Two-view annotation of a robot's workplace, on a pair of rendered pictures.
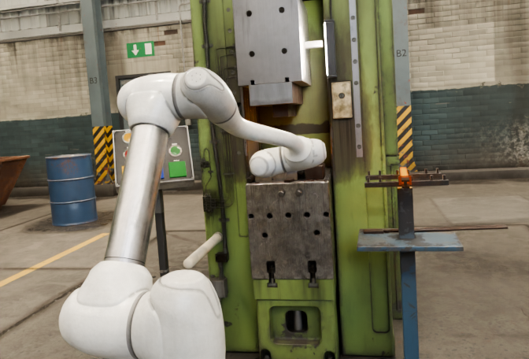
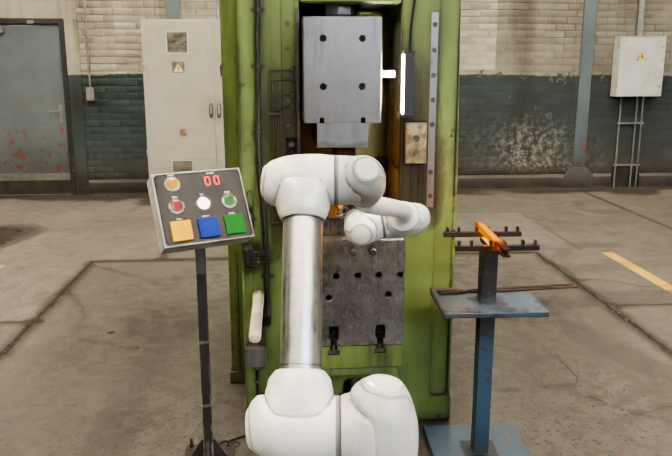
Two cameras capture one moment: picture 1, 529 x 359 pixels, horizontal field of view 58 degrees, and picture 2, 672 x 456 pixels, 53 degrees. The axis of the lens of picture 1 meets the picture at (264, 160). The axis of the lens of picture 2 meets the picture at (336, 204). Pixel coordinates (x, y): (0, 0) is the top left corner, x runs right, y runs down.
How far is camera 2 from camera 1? 0.84 m
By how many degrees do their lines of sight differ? 17
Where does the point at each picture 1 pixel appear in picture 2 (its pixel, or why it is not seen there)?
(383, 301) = (442, 361)
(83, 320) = (287, 432)
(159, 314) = (373, 422)
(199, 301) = (408, 407)
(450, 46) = not seen: hidden behind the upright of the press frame
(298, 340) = not seen: hidden behind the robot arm
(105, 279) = (301, 388)
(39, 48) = not seen: outside the picture
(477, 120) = (472, 116)
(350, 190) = (417, 244)
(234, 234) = (278, 292)
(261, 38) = (336, 70)
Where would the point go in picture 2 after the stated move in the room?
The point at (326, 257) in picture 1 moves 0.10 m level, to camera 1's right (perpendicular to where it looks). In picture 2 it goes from (396, 320) to (419, 317)
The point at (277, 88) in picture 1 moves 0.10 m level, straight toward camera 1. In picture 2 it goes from (351, 129) to (358, 132)
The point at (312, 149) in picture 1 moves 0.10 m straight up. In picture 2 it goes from (419, 216) to (419, 187)
